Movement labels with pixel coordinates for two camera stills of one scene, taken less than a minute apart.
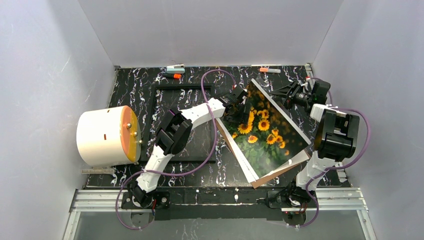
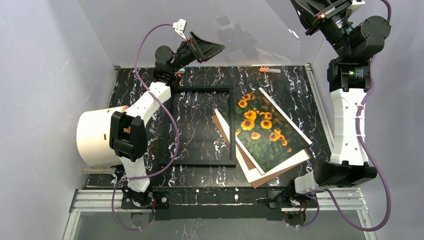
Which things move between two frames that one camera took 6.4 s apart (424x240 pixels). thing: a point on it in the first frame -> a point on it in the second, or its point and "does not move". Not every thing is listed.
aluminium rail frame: (329, 199) does not move
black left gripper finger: (245, 112) -> (203, 49)
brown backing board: (256, 182) -> (244, 153)
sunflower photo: (267, 138) does not move
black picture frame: (178, 86) -> (169, 124)
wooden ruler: (97, 171) does not move
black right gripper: (294, 94) -> (327, 12)
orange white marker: (268, 70) does not move
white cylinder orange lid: (109, 136) does not move
